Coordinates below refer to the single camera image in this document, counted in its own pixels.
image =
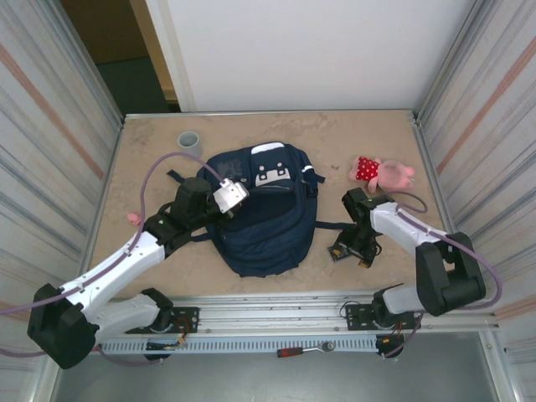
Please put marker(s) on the black calculator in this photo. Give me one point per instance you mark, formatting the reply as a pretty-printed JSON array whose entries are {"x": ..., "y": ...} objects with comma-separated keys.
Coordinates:
[{"x": 337, "y": 256}]

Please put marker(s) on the navy blue backpack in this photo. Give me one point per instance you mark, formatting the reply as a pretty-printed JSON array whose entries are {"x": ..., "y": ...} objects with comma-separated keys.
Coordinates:
[{"x": 268, "y": 234}]

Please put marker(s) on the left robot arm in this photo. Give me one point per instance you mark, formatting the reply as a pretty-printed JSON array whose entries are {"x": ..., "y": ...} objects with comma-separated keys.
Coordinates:
[{"x": 125, "y": 268}]

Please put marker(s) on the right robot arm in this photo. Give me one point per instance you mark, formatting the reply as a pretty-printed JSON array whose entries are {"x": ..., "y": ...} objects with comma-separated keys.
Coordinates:
[{"x": 398, "y": 236}]

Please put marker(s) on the pink plush doll red dress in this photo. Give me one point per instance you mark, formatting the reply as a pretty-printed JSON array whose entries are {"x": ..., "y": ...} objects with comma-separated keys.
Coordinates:
[{"x": 393, "y": 173}]

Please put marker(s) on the small pink toy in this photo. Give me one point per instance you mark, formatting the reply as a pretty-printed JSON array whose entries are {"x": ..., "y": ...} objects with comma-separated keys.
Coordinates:
[{"x": 134, "y": 218}]

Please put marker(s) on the grey plastic cup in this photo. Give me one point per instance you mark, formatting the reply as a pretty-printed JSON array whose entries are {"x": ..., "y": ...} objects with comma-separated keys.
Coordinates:
[{"x": 190, "y": 142}]

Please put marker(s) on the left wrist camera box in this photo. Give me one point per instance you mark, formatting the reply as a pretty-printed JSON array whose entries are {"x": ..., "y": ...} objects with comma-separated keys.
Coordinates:
[{"x": 230, "y": 197}]

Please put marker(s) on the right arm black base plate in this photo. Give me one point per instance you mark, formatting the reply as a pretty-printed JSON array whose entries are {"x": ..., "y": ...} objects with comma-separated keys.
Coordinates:
[{"x": 356, "y": 316}]

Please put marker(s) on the aluminium mounting rail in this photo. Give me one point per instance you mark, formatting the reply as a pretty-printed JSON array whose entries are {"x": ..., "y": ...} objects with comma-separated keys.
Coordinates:
[{"x": 272, "y": 312}]

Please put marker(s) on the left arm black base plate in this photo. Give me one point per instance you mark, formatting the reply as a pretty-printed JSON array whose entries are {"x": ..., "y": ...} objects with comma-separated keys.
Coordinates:
[{"x": 188, "y": 318}]

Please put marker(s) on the beige door frame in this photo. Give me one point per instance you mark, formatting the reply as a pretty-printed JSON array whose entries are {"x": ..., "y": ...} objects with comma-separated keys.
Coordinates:
[{"x": 153, "y": 46}]

